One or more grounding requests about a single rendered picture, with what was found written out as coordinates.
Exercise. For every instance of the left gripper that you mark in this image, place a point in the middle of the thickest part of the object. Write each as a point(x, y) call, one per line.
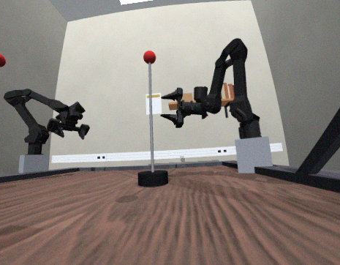
point(57, 127)

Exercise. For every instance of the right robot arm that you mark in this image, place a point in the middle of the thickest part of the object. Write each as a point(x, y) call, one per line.
point(240, 106)

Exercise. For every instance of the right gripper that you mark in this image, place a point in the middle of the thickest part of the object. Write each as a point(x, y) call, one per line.
point(185, 107)

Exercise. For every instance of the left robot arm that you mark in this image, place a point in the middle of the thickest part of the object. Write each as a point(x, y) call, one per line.
point(37, 131)

